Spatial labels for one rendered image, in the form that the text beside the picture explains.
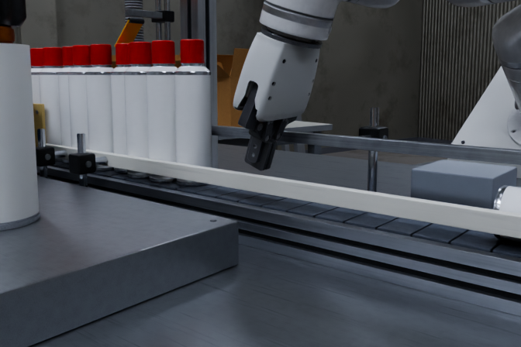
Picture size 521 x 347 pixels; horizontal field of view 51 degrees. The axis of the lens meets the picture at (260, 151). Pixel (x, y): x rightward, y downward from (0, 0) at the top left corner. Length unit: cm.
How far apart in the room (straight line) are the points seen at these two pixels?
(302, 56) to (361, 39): 712
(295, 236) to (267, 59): 20
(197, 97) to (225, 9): 551
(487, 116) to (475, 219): 81
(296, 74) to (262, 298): 27
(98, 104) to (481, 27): 764
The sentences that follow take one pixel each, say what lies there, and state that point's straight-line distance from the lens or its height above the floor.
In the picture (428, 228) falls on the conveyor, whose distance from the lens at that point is 60.
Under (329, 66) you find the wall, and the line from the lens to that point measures 730.
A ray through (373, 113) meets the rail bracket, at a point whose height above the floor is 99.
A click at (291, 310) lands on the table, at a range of 51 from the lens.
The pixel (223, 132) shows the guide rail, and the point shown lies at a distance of 80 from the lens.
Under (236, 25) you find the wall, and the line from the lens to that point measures 634.
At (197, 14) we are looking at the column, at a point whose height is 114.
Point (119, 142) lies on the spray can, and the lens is 90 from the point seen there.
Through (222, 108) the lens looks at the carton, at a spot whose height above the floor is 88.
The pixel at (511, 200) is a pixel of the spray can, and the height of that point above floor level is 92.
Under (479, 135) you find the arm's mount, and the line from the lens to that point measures 130.
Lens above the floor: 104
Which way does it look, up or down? 8 degrees down
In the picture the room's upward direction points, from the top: straight up
